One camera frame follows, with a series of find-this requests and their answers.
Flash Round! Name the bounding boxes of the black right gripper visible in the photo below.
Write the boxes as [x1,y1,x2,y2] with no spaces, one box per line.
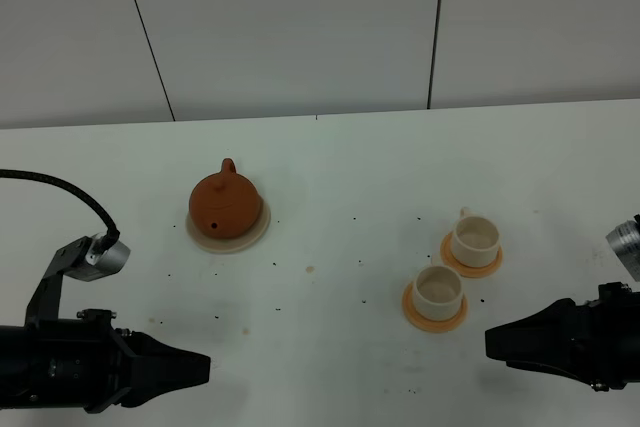
[485,282,639,390]

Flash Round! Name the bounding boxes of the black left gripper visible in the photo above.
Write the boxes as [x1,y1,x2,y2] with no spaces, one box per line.
[1,309,210,413]

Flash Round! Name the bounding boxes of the brown clay teapot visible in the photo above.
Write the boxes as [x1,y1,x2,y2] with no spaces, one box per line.
[189,158,263,240]

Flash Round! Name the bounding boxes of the cream round teapot saucer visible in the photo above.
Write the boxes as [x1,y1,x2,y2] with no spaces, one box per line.
[185,201,271,254]

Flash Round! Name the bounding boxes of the near white teacup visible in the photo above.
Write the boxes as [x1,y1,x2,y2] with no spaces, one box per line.
[410,263,463,322]

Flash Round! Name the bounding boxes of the white teacup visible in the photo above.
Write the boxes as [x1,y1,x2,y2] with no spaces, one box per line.
[451,207,501,269]
[410,263,463,322]

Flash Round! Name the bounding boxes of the far white teacup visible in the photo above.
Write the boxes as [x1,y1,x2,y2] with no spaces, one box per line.
[451,207,501,269]

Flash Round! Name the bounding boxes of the far orange coaster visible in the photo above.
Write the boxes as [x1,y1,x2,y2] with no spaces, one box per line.
[440,232,503,279]

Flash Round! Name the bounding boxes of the orange coaster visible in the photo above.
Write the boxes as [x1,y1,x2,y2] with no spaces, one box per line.
[440,232,503,279]
[401,282,468,333]

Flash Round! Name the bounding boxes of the near orange coaster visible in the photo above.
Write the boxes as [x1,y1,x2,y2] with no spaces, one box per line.
[401,282,468,333]

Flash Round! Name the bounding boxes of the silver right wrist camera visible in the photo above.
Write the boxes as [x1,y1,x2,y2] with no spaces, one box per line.
[606,214,640,282]

